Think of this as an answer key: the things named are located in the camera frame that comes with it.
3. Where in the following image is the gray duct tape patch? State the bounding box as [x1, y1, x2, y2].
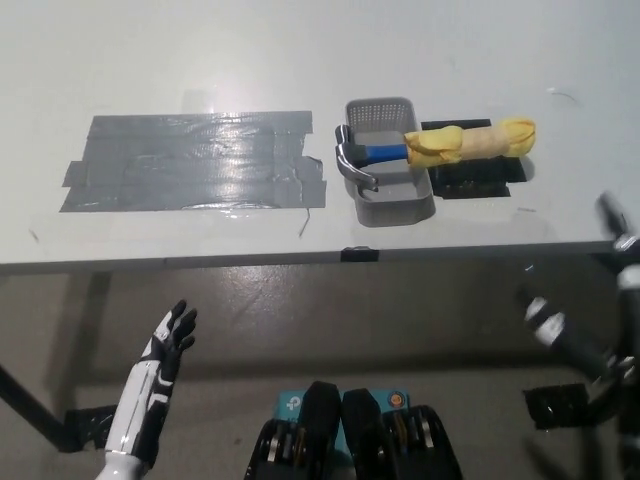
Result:
[58, 110, 328, 214]

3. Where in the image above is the black tape on table edge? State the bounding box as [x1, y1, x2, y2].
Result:
[340, 246, 381, 264]

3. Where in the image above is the right robot hand black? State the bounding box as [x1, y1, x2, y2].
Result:
[517, 192, 640, 401]

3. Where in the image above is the gray perforated plastic container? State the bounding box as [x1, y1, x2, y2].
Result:
[343, 96, 436, 227]

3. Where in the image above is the black tape patch on desk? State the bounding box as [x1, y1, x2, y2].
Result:
[419, 118, 530, 202]

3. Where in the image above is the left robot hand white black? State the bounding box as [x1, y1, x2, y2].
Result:
[104, 299, 199, 472]

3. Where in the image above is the gray table leg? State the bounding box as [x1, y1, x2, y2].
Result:
[63, 272, 112, 416]

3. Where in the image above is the hammer with yellow handle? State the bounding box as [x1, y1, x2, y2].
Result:
[333, 115, 539, 193]

